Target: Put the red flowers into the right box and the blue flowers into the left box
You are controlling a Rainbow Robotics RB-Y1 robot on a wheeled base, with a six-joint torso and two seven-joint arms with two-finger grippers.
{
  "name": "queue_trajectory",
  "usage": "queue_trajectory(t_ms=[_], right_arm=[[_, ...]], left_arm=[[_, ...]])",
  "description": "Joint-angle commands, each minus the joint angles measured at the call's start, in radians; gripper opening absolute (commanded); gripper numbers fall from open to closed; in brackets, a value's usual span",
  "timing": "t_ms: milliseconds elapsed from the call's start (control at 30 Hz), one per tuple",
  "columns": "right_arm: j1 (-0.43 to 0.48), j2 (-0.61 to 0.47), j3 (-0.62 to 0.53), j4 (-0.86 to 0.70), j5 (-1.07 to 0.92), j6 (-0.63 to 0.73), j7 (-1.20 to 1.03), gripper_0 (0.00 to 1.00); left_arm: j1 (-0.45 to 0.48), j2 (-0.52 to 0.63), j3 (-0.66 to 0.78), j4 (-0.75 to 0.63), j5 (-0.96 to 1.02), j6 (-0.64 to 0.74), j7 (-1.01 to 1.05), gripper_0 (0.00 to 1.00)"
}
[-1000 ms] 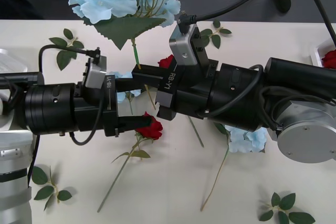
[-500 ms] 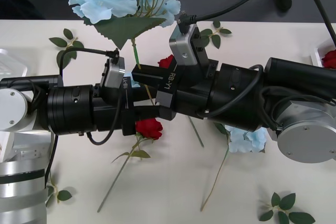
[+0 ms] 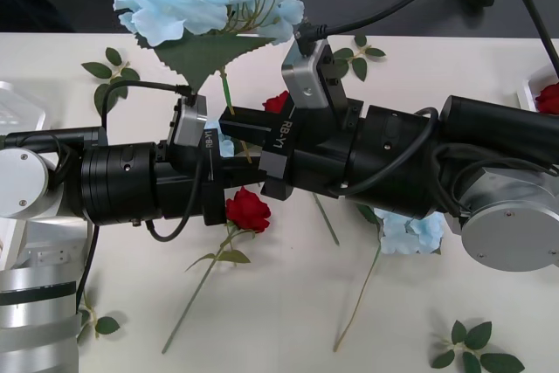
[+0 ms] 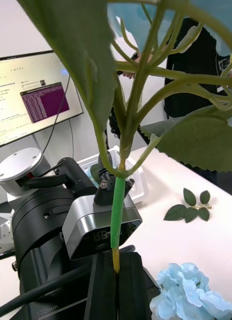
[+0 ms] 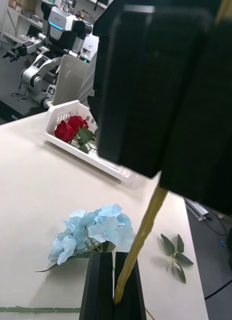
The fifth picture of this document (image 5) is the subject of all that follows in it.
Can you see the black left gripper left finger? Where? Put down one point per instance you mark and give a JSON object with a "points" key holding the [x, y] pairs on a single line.
{"points": [[99, 287]]}

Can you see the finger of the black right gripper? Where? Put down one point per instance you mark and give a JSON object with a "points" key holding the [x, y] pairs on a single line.
{"points": [[136, 95], [208, 137]]}

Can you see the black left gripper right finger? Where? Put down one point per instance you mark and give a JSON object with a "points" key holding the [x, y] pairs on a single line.
{"points": [[133, 300]]}

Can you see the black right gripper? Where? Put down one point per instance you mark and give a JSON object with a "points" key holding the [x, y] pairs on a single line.
{"points": [[116, 7]]}

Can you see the grey and black robot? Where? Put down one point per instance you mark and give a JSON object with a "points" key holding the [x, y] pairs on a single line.
{"points": [[58, 22]]}

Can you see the loose green leaf twig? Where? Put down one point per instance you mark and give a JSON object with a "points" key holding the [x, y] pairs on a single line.
{"points": [[177, 255]]}

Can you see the white power strip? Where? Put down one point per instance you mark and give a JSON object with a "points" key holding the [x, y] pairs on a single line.
{"points": [[198, 210]]}

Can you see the shallow white box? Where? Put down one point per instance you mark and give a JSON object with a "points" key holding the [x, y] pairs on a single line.
{"points": [[56, 117]]}

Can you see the shelf with boxes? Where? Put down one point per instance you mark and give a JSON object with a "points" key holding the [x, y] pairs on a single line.
{"points": [[21, 17]]}

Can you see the black low platform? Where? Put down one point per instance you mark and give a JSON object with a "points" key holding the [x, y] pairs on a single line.
{"points": [[11, 107]]}

